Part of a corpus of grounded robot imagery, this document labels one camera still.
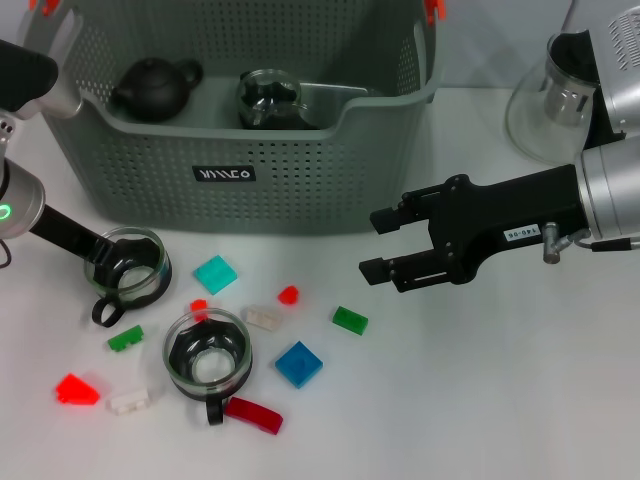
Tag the grey perforated plastic storage basket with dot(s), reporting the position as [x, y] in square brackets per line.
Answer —
[300, 190]

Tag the glass teacup black sleeve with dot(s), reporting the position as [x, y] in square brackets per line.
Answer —
[270, 100]
[207, 372]
[310, 117]
[140, 280]

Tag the white toy brick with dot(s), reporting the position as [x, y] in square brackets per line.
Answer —
[130, 401]
[263, 318]

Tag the black clay teapot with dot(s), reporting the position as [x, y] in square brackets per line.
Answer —
[150, 90]

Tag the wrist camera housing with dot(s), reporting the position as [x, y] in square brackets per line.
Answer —
[25, 75]
[620, 75]

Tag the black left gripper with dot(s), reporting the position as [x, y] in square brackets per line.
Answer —
[70, 235]

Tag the left wrist camera housing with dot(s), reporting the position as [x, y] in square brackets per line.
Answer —
[25, 75]

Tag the green flat toy brick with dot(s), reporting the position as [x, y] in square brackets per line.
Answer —
[351, 321]

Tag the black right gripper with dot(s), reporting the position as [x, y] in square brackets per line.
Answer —
[500, 215]

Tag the green notched toy brick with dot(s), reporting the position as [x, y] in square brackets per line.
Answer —
[125, 338]

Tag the teal square toy brick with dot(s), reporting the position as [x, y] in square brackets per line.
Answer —
[215, 275]

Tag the blue square toy brick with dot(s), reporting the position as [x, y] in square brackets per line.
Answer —
[299, 365]

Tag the dark red curved toy brick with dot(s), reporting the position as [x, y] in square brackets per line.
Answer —
[252, 415]

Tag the small red toy brick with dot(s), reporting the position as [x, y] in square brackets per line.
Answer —
[199, 306]
[288, 295]

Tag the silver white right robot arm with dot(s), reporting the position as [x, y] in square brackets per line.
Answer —
[610, 195]

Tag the red sloped toy brick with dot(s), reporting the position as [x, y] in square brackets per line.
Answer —
[75, 390]

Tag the right wrist camera housing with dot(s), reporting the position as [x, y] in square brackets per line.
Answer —
[620, 75]

